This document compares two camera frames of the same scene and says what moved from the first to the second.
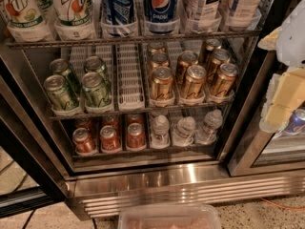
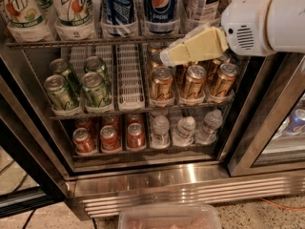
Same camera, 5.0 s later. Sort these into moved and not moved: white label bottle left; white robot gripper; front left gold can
Moved: white robot gripper
Not moved: white label bottle left; front left gold can
